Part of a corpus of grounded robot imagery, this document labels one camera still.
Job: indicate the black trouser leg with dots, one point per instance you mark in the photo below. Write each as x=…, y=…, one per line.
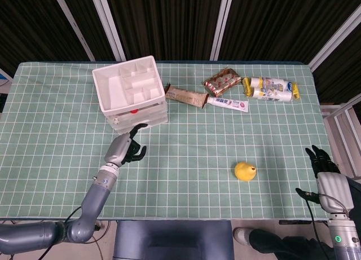
x=282, y=247

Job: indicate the brown snack bar wrapper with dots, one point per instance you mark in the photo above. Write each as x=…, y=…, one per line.
x=186, y=96

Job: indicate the white plastic drawer organizer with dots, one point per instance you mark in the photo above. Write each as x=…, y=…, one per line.
x=112, y=86

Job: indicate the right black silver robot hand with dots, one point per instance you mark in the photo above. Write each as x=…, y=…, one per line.
x=334, y=191

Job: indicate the white frame post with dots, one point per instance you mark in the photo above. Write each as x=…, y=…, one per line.
x=335, y=40
x=74, y=24
x=222, y=24
x=108, y=24

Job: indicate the blue white box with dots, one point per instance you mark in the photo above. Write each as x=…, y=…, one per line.
x=4, y=78

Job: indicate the floor power plug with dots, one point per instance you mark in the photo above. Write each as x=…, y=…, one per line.
x=98, y=225

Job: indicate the white shoe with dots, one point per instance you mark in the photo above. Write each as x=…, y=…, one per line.
x=242, y=236

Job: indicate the clear plastic drawer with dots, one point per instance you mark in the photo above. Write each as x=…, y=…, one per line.
x=150, y=112

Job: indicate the gold red snack package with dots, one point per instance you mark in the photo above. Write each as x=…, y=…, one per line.
x=222, y=81

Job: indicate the green checked tablecloth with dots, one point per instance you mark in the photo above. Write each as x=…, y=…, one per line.
x=197, y=147

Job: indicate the white toothpaste tube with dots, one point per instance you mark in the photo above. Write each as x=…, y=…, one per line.
x=228, y=103

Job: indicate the white bag rolls pack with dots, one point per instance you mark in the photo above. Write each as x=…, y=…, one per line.
x=270, y=88

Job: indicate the dark blue chair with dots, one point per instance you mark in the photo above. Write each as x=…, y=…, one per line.
x=172, y=240

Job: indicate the yellow pear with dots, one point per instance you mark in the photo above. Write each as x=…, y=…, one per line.
x=244, y=172

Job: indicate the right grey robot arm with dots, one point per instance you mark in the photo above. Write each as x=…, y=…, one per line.
x=345, y=240

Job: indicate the white metal rack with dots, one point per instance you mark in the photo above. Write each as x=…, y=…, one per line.
x=342, y=127

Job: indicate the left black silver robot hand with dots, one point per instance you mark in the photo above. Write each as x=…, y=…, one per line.
x=118, y=150

